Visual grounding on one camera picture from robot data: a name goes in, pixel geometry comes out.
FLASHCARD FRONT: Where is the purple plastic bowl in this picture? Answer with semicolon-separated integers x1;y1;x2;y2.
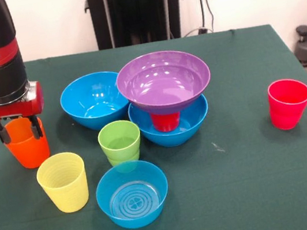
113;44;216;122

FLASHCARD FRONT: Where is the black cable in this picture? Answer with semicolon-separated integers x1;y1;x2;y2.
198;0;217;34

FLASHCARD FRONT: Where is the large blue plastic bowl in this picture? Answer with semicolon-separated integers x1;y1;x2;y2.
56;67;134;136
126;91;214;153

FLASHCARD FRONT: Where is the dark green tablecloth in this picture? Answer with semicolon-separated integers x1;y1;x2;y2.
0;17;307;230

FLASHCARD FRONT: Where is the yellow plastic cup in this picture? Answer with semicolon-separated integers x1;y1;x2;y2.
33;149;92;218

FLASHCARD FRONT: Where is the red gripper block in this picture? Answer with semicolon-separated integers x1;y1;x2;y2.
0;79;51;146

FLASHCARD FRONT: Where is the pink plastic cup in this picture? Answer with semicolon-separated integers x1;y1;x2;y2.
264;75;307;133

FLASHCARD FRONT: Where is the orange plastic cup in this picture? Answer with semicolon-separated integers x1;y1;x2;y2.
1;114;53;173

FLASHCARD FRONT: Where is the small patterned blue bowl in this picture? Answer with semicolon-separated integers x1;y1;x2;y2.
91;156;174;230

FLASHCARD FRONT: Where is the red plastic cup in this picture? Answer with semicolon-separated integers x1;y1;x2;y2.
150;109;183;135

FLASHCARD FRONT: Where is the green plastic cup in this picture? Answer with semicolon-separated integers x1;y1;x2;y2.
96;118;144;160
105;146;143;171

